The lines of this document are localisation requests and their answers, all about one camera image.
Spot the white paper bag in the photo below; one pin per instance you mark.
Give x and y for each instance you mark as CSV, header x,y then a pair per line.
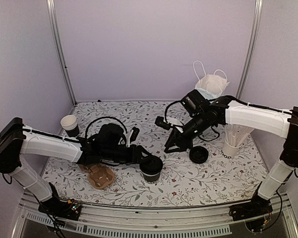
x,y
211,86

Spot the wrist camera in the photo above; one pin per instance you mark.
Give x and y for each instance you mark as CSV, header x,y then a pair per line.
x,y
164,122
132,136

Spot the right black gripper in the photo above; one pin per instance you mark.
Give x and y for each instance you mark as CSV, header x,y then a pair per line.
x,y
177,140

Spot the right aluminium frame post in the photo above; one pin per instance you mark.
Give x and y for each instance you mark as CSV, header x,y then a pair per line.
x,y
251,47

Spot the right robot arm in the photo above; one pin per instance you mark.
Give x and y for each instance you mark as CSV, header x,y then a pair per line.
x,y
229,110

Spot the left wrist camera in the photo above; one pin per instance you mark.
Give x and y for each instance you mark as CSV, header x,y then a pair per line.
x,y
132,136

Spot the black paper coffee cup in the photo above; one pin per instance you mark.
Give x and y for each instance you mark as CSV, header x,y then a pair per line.
x,y
151,177

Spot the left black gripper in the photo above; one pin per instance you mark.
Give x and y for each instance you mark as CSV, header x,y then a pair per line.
x,y
135,157

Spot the aluminium frame post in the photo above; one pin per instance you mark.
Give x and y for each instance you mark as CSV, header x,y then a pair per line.
x,y
60,53
251,47

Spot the left aluminium frame post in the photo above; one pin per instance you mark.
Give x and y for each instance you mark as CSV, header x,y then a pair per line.
x,y
60,53

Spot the stack of black cups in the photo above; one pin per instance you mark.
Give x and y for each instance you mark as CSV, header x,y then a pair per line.
x,y
70,125

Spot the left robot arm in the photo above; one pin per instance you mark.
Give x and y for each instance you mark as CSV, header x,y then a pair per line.
x,y
111,143

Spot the black coffee cup lid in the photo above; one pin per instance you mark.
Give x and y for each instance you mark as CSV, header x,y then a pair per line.
x,y
153,165

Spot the front aluminium rail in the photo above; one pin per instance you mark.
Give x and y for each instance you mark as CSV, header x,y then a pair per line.
x,y
204,220

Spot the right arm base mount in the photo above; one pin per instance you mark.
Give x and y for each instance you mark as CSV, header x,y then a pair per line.
x,y
255,213

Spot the floral table mat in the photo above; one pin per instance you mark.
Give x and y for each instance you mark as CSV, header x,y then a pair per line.
x,y
181,181

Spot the brown cardboard cup carrier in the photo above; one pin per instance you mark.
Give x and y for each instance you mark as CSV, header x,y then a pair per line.
x,y
99,176

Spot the white cup holding straws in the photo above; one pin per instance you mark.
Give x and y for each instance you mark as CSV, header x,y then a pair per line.
x,y
229,151

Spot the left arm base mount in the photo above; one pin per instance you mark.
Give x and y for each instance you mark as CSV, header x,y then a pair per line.
x,y
63,209

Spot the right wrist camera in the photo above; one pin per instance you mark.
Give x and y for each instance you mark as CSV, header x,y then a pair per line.
x,y
164,122

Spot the stack of black lids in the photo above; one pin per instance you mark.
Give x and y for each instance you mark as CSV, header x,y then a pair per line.
x,y
198,154

